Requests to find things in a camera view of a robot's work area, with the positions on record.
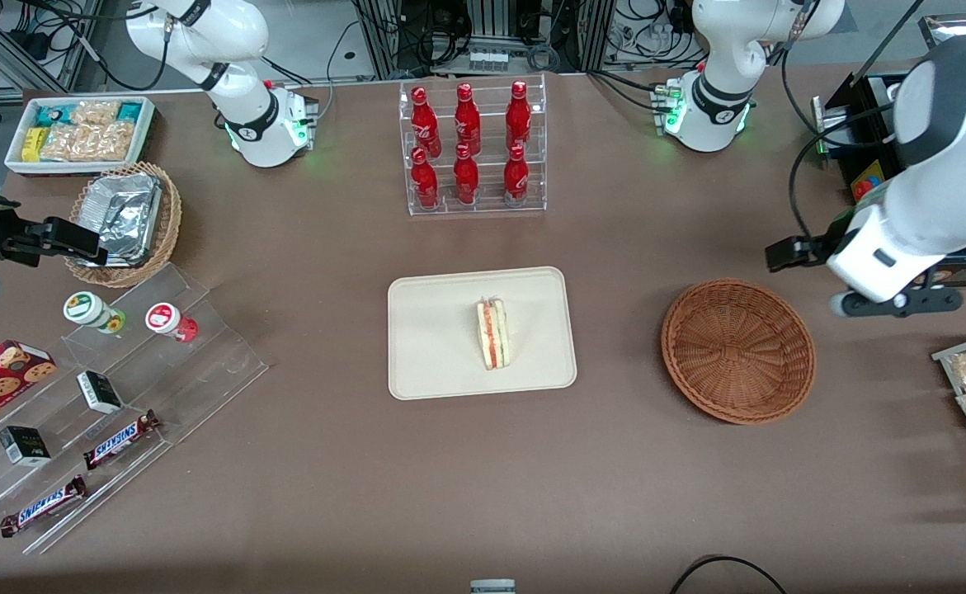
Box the green label yogurt cup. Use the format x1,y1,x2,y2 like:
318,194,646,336
62,290,128,336

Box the round brown wicker basket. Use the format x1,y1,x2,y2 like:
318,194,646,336
661,279,818,426

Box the beige rectangular tray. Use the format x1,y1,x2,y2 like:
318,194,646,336
388,266,578,402

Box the small clear cracker packet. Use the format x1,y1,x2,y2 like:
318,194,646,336
70,100,122,127

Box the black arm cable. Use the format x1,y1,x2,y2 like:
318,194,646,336
780,0,929,242
14,0,172,92

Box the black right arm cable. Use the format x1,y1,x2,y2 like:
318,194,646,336
14,0,172,92

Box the red label yogurt cup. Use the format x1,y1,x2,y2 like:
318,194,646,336
144,302,200,344

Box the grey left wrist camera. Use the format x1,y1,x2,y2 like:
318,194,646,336
830,284,964,319

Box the black cable loop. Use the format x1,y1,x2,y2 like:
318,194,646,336
668,555,789,594

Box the clear acrylic stepped stand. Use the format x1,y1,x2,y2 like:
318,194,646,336
0,262,271,556

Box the clear acrylic bottle rack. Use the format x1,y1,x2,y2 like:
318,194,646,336
398,73,549,218

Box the red cola bottle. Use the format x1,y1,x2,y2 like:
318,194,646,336
410,147,441,210
502,144,530,208
452,143,481,206
505,80,533,152
410,86,443,158
454,82,483,156

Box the aluminium frame rack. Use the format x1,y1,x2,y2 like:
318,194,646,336
353,0,617,81

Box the white rectangular snack bin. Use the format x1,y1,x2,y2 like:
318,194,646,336
4,95,157,177

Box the oval tan wicker basket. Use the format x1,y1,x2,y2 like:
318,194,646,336
63,161,184,290

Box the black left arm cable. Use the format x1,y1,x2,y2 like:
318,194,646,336
780,0,929,242

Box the snickers chocolate bar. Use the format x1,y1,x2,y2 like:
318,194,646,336
82,409,163,472
0,474,88,539

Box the triangle sandwich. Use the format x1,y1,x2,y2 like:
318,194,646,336
475,296,513,372

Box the silver foil container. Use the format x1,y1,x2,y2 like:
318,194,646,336
75,172,163,267

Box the small black carton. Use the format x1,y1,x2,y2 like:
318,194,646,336
76,370,125,415
0,425,53,468

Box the large clear cracker packet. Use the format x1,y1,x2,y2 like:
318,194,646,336
39,121,136,164

